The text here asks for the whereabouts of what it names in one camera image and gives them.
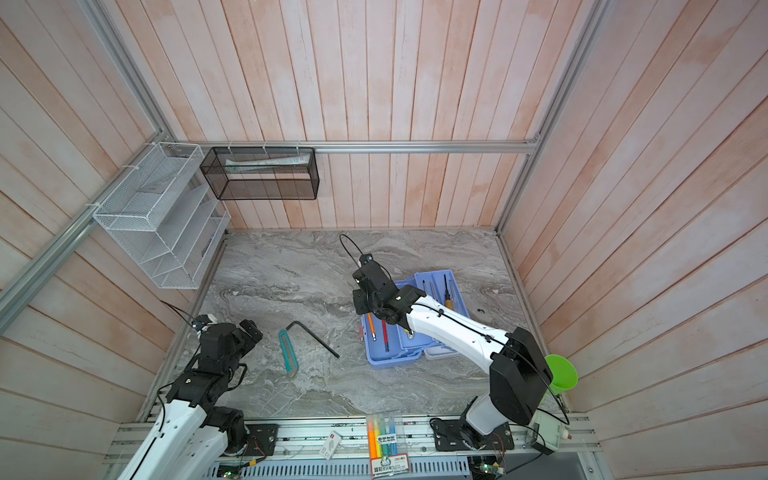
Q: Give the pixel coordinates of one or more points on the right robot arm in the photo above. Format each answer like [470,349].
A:
[519,375]

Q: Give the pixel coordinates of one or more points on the black long hex key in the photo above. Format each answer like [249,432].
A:
[314,336]

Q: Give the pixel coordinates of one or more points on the white paper tag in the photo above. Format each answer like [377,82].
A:
[330,445]

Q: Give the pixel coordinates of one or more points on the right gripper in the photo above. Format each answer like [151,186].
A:
[359,301]

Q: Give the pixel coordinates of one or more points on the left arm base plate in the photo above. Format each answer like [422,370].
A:
[251,439]

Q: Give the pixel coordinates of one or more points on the orange handled tool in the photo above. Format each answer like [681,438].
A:
[371,325]

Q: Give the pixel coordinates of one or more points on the highlighter marker pack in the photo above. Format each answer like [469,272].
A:
[387,445]

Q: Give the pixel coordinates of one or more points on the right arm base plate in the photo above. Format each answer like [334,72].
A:
[456,435]

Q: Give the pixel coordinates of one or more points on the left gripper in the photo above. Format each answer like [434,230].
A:
[252,330]

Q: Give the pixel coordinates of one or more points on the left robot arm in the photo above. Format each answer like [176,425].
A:
[192,430]

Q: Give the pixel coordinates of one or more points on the black mesh basket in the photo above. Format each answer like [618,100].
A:
[262,173]

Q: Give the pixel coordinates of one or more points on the white wire mesh shelf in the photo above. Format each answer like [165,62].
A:
[169,224]

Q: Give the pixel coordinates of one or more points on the red handled screwdriver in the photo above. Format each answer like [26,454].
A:
[385,336]

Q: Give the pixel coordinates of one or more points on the small yellow black screwdriver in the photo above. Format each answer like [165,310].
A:
[448,297]

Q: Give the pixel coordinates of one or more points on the teal utility knife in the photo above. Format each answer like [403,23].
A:
[289,356]

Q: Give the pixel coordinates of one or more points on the green plastic cup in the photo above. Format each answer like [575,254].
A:
[565,375]

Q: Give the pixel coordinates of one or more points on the white power box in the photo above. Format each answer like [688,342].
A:
[545,433]

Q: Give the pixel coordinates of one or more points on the aluminium frame rail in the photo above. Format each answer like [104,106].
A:
[389,146]

